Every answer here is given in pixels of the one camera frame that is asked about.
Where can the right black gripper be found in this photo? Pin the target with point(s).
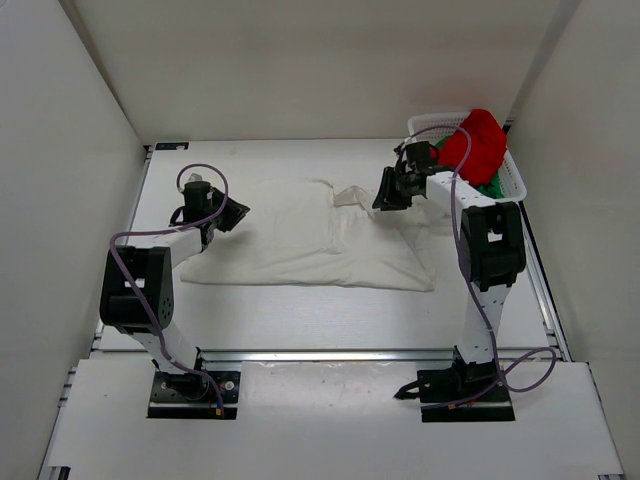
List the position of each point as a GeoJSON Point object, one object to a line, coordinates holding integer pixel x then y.
{"type": "Point", "coordinates": [389, 200]}

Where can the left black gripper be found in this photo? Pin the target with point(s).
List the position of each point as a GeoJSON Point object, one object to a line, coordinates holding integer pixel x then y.
{"type": "Point", "coordinates": [235, 213]}

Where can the white t shirt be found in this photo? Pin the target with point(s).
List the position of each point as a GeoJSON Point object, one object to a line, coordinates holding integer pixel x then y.
{"type": "Point", "coordinates": [310, 232]}

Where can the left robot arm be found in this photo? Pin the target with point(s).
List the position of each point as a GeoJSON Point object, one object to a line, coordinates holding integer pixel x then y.
{"type": "Point", "coordinates": [137, 297]}

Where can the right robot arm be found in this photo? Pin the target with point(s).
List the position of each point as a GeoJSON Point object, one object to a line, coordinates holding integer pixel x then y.
{"type": "Point", "coordinates": [488, 238]}

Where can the white plastic basket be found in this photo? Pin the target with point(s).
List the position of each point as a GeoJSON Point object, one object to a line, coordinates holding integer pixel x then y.
{"type": "Point", "coordinates": [434, 127]}

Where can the blue label sticker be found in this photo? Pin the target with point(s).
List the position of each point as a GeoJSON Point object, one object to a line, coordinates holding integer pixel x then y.
{"type": "Point", "coordinates": [171, 146]}

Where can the green t shirt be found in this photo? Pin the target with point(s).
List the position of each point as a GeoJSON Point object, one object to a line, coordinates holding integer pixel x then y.
{"type": "Point", "coordinates": [492, 189]}

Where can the red t shirt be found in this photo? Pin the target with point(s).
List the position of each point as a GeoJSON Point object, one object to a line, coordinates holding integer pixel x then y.
{"type": "Point", "coordinates": [488, 148]}

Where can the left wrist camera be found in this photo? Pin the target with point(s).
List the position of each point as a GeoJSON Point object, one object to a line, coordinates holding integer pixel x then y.
{"type": "Point", "coordinates": [194, 177]}

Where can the aluminium table rail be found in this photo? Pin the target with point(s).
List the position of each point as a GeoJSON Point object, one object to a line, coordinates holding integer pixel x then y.
{"type": "Point", "coordinates": [334, 355]}

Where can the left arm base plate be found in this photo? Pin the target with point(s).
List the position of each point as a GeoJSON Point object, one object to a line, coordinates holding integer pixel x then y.
{"type": "Point", "coordinates": [187, 396]}

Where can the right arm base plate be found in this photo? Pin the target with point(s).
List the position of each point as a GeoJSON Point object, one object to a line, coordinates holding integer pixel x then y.
{"type": "Point", "coordinates": [459, 395]}

